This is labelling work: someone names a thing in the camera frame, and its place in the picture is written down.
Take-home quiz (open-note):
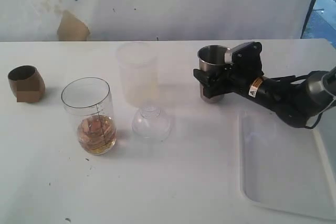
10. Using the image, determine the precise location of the brown wooden cup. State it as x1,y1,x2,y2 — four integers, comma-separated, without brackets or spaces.
7,65,46,103

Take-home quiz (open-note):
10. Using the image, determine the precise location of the stainless steel cup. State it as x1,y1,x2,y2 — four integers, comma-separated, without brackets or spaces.
197,45,228,103

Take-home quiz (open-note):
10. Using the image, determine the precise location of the frosted plastic cup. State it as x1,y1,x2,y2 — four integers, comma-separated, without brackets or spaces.
116,41,159,108

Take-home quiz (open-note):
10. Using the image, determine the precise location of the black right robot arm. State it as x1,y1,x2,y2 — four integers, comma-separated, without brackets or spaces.
193,41,335,129

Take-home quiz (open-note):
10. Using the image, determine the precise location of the clear plastic tray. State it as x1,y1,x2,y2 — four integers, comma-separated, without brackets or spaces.
238,111,335,221

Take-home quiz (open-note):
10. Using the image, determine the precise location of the clear measuring shaker cup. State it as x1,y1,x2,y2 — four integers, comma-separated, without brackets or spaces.
61,77,116,155

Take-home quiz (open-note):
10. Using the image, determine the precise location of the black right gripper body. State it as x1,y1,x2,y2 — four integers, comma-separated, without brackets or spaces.
203,41,264,99

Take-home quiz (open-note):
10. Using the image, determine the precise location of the clear dome shaker lid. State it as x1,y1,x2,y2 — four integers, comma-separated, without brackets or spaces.
132,105,171,141

